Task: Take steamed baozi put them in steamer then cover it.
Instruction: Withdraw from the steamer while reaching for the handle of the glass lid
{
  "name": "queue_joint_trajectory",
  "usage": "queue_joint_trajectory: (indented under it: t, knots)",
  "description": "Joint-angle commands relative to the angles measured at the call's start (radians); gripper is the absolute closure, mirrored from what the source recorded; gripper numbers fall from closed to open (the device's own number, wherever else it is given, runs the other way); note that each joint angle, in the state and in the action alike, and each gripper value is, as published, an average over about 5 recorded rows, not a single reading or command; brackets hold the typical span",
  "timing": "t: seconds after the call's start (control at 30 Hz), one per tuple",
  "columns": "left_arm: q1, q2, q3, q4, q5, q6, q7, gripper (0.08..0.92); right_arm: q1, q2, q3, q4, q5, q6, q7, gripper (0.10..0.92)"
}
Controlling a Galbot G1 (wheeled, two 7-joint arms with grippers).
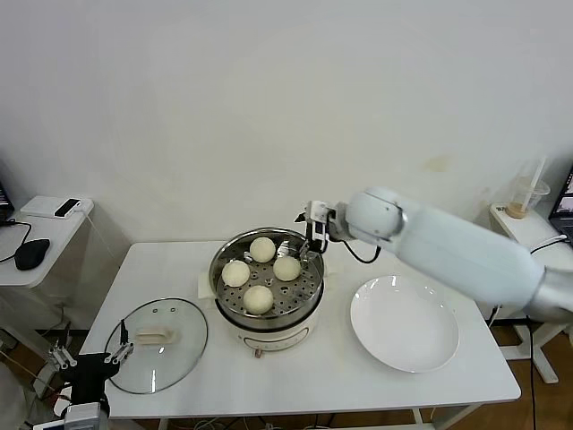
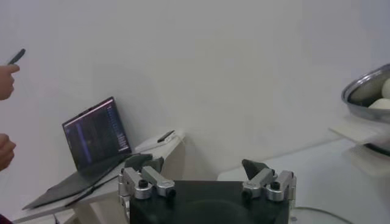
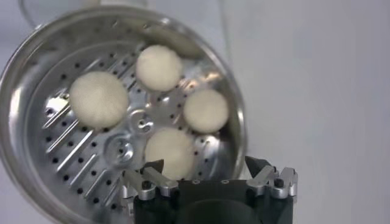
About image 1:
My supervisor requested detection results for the cream electric cooker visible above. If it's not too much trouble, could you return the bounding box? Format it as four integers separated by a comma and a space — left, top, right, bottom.
195, 251, 338, 360

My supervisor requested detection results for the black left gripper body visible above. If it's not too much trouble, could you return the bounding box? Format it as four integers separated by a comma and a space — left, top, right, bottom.
65, 352, 118, 404

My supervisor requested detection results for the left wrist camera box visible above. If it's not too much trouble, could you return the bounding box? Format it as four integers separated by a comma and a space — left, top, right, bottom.
64, 401, 103, 430

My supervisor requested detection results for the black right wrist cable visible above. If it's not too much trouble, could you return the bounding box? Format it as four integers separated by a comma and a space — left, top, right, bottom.
342, 239, 382, 264

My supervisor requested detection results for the black and white smartphone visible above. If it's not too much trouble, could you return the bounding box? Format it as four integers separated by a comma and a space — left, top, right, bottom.
54, 199, 81, 219

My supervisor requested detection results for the black laptop with picture screen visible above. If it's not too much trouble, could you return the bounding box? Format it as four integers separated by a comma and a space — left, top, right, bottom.
547, 161, 573, 247

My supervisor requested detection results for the clear plastic drink cup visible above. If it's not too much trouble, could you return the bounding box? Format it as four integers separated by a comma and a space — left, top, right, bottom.
506, 176, 551, 220

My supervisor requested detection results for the black computer mouse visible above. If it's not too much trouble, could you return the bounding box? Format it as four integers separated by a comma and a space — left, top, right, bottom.
13, 238, 51, 271

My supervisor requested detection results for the round glass lid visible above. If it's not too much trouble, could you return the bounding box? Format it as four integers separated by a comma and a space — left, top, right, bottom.
103, 297, 210, 395

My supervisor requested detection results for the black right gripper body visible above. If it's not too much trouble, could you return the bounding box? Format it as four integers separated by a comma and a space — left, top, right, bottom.
306, 219, 331, 252

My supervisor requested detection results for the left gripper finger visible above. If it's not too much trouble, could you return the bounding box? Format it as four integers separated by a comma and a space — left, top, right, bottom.
47, 324, 77, 371
103, 318, 135, 365

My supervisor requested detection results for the white drinking straw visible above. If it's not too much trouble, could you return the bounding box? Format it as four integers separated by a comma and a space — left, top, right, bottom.
529, 155, 548, 198

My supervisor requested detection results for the white side table with cup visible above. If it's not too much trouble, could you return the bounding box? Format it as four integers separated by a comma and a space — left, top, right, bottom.
487, 202, 573, 384

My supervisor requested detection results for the white and black adapter cable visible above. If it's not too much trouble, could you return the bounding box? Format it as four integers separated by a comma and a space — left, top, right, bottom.
486, 234, 568, 327

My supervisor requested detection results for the black floor cable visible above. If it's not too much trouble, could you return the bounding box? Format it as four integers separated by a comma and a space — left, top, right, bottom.
527, 320, 539, 430

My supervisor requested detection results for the white side table with mouse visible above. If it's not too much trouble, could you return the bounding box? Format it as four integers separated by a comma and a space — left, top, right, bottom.
0, 194, 98, 373

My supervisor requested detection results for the black laptop with text screen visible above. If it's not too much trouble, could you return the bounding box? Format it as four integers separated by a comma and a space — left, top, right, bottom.
0, 178, 15, 228

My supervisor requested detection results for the stainless steel steamer basket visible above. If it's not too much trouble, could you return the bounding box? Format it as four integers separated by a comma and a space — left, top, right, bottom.
208, 228, 325, 320

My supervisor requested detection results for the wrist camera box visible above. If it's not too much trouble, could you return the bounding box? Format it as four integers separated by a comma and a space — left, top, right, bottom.
64, 401, 103, 430
305, 200, 336, 224

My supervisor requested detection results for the white round plate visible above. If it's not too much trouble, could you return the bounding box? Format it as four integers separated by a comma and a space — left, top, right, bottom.
349, 274, 461, 374

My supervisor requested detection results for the thin black desk cable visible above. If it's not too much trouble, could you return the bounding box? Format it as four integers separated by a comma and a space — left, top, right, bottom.
0, 218, 33, 265

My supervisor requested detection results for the white flat box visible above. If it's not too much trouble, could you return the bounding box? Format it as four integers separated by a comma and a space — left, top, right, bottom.
19, 195, 85, 219

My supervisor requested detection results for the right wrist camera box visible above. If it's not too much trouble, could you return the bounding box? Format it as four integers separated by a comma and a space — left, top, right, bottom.
305, 200, 336, 224

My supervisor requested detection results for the white steamed baozi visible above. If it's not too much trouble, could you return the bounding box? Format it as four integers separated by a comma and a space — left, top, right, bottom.
249, 236, 277, 264
221, 261, 251, 288
243, 284, 275, 314
272, 256, 302, 283

